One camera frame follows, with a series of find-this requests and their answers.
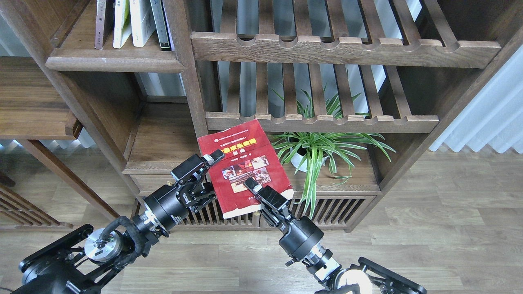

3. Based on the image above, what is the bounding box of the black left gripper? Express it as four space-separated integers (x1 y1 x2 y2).
132 149 225 234

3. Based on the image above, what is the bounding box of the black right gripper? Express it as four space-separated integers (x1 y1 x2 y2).
244 178 333 268

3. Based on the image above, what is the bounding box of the white upright book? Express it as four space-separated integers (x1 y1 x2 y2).
130 0 156 48

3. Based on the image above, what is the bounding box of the red book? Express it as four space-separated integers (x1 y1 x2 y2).
197 120 294 219

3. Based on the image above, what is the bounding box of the yellow green book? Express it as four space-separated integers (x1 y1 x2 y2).
113 0 132 49

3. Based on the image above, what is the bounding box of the white plant pot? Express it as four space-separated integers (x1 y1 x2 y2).
291 147 329 172

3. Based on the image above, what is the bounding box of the dark wooden bookshelf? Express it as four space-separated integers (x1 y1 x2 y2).
1 0 522 232

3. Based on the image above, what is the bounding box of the dark maroon book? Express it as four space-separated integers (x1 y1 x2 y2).
94 0 115 50

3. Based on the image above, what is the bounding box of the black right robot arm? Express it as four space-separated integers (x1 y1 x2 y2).
245 178 427 294

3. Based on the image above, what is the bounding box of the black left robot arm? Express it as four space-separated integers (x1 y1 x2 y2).
15 149 224 294

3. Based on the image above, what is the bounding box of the white curtain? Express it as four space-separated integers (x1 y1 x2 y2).
429 47 523 154

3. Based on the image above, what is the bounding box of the green spider plant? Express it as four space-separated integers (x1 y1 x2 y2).
271 132 395 218

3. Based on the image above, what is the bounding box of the dark green upright book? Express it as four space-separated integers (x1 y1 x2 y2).
150 0 172 51

